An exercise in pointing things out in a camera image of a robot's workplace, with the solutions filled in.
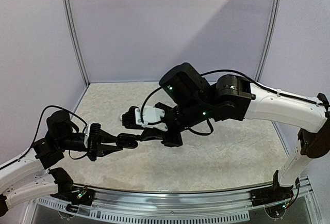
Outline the aluminium corner post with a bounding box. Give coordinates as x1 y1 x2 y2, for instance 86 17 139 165
62 0 90 87
254 0 281 81

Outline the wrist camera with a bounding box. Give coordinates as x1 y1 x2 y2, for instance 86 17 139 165
83 123 101 149
121 106 168 132

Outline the right aluminium corner post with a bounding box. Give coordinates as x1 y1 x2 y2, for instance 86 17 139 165
254 0 281 81

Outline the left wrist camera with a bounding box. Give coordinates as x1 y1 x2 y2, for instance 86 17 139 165
83 123 101 149

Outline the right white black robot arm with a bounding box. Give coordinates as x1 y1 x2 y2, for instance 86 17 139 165
135 62 329 201

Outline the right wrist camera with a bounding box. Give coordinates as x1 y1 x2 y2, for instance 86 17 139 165
121 106 168 132

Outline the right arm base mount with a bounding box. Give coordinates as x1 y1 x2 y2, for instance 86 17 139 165
250 170 300 209

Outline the black charging case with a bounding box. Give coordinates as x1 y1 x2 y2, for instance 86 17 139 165
116 133 138 149

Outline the aluminium front rail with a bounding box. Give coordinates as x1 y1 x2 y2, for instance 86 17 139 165
24 177 323 223

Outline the left aluminium corner post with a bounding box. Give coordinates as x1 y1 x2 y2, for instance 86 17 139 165
62 0 90 87

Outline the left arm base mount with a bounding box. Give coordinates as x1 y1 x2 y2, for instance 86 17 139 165
48 168 95 206

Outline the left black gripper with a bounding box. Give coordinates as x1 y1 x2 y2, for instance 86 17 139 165
58 130 123 162

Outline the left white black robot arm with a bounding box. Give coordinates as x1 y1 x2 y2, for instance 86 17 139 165
1 110 122 216

